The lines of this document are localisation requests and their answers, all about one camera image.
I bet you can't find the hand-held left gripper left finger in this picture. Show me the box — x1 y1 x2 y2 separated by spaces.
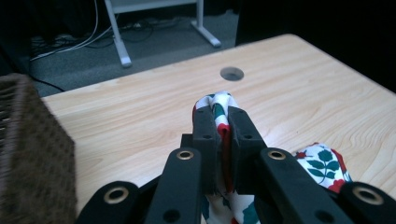
144 105 224 224

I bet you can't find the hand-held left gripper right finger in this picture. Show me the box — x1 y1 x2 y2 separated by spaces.
227 105 355 224

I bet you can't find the white red rose print shirt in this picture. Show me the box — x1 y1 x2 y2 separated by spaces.
191 91 354 224

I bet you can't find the brown woven basket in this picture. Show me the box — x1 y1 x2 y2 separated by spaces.
0 73 78 224

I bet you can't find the grey round table grommet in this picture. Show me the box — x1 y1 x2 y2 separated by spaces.
219 66 246 82

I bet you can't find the white metal stand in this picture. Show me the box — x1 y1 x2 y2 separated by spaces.
104 0 223 69

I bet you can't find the black cable bundle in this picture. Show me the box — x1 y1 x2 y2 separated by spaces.
120 17 188 44

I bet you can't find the white floor cable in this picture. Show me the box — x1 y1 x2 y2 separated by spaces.
29 0 114 62

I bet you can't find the black floor cable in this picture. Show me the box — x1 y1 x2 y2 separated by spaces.
30 75 65 93

